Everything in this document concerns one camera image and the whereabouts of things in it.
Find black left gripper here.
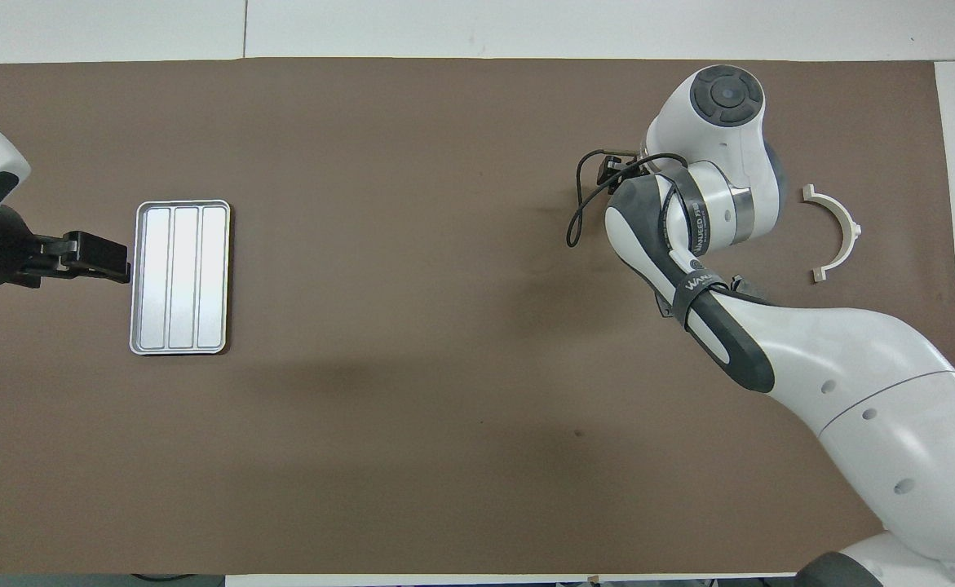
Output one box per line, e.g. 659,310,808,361
0,204,132,292

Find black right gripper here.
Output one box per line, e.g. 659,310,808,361
598,151,649,192

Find silver metal tray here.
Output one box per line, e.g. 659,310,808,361
129,200,232,356

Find brown table mat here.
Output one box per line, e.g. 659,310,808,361
0,57,955,577

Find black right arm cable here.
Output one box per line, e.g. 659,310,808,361
566,148,690,248

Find white curved plastic bracket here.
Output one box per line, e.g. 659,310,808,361
801,184,863,285

